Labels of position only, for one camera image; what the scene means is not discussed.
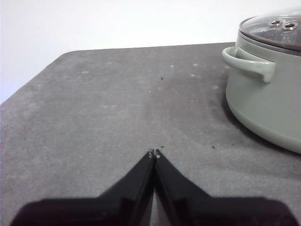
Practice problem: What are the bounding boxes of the pale green electric steamer pot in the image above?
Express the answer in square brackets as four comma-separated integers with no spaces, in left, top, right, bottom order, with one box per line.
[222,35,301,155]

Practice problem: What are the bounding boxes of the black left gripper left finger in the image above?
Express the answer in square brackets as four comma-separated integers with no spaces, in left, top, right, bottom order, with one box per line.
[14,149,156,226]

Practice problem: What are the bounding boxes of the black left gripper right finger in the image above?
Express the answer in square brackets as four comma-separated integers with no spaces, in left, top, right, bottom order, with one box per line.
[154,148,297,226]

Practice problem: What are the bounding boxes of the glass lid with green knob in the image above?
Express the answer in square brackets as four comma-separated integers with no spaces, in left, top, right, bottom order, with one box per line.
[238,7,301,52]

